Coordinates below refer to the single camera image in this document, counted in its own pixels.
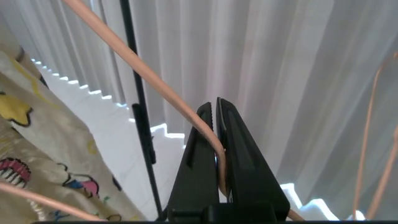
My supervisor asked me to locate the cream printed garment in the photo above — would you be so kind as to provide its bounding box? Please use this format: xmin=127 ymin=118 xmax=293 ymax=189
xmin=0 ymin=21 xmax=147 ymax=222

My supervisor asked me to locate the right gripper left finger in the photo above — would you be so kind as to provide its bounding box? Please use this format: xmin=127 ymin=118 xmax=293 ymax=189
xmin=167 ymin=101 xmax=220 ymax=222

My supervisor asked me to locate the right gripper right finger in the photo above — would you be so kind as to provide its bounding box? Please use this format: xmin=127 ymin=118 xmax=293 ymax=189
xmin=215 ymin=96 xmax=291 ymax=222

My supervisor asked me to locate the pink clothes hanger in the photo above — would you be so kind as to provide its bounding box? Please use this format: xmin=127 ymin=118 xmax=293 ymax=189
xmin=0 ymin=0 xmax=305 ymax=222
xmin=352 ymin=52 xmax=398 ymax=220

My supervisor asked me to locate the black clothes rack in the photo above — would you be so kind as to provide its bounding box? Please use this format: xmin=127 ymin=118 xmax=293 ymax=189
xmin=119 ymin=0 xmax=169 ymax=222

